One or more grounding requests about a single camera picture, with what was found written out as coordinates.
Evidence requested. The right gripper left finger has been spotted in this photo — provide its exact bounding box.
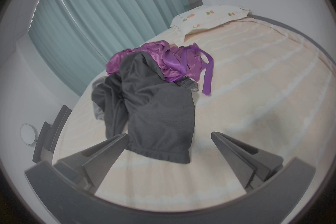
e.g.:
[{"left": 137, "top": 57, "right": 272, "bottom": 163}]
[{"left": 54, "top": 133, "right": 130, "bottom": 190}]

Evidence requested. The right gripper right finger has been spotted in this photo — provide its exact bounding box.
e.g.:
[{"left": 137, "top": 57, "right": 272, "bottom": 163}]
[{"left": 211, "top": 132, "right": 284, "bottom": 190}]

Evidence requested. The black garment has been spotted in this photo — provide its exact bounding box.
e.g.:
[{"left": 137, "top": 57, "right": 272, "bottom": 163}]
[{"left": 91, "top": 51, "right": 196, "bottom": 164}]

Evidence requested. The bed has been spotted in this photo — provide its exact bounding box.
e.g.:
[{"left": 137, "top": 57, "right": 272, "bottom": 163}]
[{"left": 52, "top": 0, "right": 336, "bottom": 211}]

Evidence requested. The black chest of drawers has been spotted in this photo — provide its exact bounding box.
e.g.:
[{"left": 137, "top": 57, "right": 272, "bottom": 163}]
[{"left": 32, "top": 104, "right": 72, "bottom": 164}]

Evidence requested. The grey garment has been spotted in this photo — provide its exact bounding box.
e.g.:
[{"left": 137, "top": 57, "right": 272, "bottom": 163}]
[{"left": 91, "top": 77, "right": 200, "bottom": 122}]

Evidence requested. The purple satin garment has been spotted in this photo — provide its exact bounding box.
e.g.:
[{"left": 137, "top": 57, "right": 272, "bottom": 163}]
[{"left": 106, "top": 40, "right": 214, "bottom": 96}]

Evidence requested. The white printed pillow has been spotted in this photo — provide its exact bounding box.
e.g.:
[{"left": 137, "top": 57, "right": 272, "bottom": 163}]
[{"left": 170, "top": 5, "right": 251, "bottom": 42}]

